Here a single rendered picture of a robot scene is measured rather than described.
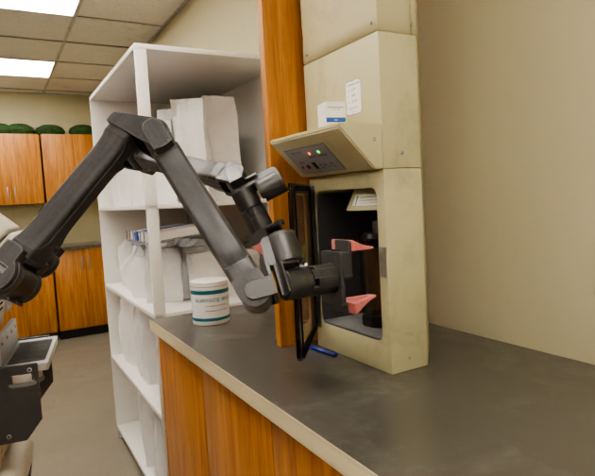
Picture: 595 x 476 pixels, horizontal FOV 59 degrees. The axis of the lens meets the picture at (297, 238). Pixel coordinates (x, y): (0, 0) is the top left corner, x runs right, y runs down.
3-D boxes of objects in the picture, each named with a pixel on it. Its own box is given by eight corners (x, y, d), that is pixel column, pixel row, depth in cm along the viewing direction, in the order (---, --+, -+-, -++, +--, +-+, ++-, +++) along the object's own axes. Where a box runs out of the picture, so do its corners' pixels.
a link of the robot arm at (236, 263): (149, 153, 112) (134, 126, 102) (173, 140, 113) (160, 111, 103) (253, 321, 100) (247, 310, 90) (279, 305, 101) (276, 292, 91)
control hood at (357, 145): (308, 177, 145) (306, 141, 144) (383, 168, 117) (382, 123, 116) (271, 178, 139) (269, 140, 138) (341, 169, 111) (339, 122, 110)
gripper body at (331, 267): (348, 250, 98) (314, 255, 95) (350, 304, 99) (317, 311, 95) (328, 249, 104) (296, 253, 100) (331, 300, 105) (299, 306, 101)
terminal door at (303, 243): (316, 329, 147) (309, 184, 143) (300, 364, 117) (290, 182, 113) (314, 329, 147) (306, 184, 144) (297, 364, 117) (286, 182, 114)
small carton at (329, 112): (337, 130, 126) (336, 105, 126) (346, 127, 121) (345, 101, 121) (318, 131, 125) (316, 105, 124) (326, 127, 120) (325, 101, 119)
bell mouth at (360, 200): (385, 207, 147) (384, 187, 146) (431, 206, 132) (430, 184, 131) (332, 211, 138) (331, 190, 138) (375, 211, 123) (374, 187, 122)
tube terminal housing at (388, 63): (386, 329, 161) (376, 72, 155) (469, 353, 133) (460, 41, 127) (317, 345, 149) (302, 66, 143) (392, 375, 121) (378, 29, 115)
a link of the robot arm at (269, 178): (236, 192, 135) (223, 169, 129) (276, 171, 135) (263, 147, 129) (250, 222, 127) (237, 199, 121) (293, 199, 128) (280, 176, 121)
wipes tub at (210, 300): (222, 315, 193) (219, 275, 192) (236, 321, 182) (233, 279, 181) (187, 321, 187) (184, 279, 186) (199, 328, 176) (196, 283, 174)
